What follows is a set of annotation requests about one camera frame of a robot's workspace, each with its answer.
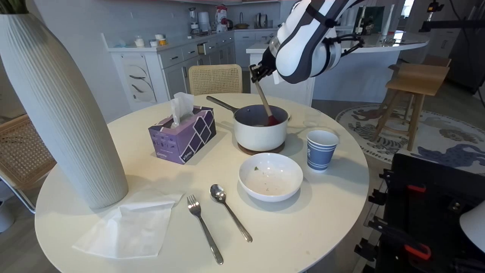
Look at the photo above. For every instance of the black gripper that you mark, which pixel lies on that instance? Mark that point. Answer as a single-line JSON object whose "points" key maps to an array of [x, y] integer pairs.
{"points": [[265, 67]]}

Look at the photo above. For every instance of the red silicone spatula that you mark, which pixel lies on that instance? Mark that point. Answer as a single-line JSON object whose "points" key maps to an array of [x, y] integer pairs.
{"points": [[271, 117]]}

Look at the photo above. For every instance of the white paper napkin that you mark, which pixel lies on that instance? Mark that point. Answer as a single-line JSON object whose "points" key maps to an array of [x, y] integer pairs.
{"points": [[136, 230]]}

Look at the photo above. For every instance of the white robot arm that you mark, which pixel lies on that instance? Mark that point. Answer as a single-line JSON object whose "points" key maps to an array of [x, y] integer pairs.
{"points": [[307, 43]]}

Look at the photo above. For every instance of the white ceramic bowl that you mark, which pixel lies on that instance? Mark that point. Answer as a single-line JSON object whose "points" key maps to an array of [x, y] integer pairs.
{"points": [[271, 176]]}

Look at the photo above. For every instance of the purple tissue box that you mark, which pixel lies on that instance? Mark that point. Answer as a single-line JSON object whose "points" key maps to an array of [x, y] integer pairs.
{"points": [[181, 135]]}

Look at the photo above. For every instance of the beige upholstered chair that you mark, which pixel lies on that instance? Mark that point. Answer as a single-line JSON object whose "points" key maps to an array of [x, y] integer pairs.
{"points": [[213, 79]]}

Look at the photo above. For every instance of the blue white paper cup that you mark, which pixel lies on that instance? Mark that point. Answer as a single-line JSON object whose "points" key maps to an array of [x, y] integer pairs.
{"points": [[321, 149]]}

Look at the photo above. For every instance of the white kitchen island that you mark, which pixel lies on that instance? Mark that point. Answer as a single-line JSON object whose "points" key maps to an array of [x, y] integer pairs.
{"points": [[360, 76]]}

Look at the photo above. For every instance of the white kitchen cabinet counter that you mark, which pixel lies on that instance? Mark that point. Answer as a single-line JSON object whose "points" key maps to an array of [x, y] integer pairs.
{"points": [[152, 73]]}

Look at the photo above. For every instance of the silver spoon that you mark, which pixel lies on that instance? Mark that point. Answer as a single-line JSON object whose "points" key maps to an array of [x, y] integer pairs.
{"points": [[221, 196]]}

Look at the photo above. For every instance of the wooden bar stool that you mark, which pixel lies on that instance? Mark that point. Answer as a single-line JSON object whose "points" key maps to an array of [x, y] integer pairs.
{"points": [[419, 81]]}

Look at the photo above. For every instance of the silver fork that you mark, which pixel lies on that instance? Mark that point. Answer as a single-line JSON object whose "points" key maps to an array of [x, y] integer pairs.
{"points": [[196, 210]]}

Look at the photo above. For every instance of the patterned round rug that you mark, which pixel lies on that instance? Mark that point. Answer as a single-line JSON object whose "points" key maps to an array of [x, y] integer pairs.
{"points": [[439, 139]]}

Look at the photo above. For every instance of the black equipment cart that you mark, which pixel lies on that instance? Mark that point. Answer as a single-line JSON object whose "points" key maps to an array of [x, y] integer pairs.
{"points": [[421, 231]]}

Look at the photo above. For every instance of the white ribbed floor vase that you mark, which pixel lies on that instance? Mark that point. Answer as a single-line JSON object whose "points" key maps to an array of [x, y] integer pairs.
{"points": [[63, 110]]}

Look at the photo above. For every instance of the woven cane chair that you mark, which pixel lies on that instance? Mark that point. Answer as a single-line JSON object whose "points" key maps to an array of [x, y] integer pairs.
{"points": [[25, 161]]}

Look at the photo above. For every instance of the white pot with handle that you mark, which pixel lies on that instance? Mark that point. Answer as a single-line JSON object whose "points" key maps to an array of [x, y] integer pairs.
{"points": [[251, 128]]}

